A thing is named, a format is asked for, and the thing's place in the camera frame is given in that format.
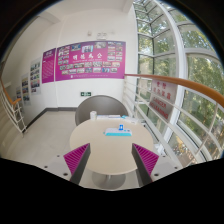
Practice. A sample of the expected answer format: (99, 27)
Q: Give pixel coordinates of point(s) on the red text warning sign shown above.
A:
(163, 97)

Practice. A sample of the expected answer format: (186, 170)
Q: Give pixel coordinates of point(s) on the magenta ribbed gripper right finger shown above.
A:
(145, 161)

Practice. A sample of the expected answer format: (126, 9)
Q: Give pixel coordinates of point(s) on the white paper cup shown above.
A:
(93, 115)

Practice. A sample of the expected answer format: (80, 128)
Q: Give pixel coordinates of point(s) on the white flat box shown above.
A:
(106, 117)

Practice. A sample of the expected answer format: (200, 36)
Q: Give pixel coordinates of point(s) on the wooden handrail white railing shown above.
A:
(195, 131)

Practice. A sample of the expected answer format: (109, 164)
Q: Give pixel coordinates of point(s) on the blue white charger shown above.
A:
(121, 127)

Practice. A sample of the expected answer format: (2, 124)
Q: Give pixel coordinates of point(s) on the green exit sign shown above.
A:
(85, 94)

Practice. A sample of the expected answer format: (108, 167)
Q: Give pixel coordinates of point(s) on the white power strip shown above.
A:
(117, 132)

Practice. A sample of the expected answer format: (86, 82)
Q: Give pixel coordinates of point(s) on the large magenta wall poster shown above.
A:
(94, 59)

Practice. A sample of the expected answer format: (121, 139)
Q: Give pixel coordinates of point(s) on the white photo wall panel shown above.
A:
(35, 77)

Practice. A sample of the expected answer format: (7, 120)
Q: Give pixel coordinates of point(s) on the narrow magenta wall poster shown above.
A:
(48, 62)

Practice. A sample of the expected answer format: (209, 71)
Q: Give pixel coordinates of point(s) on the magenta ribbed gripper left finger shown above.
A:
(76, 161)

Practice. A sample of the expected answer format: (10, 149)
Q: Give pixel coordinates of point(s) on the round beige table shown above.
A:
(110, 157)

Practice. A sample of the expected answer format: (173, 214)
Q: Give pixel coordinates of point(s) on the left stair railing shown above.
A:
(13, 109)

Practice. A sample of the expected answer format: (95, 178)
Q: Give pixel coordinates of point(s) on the grey curved chair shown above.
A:
(102, 104)

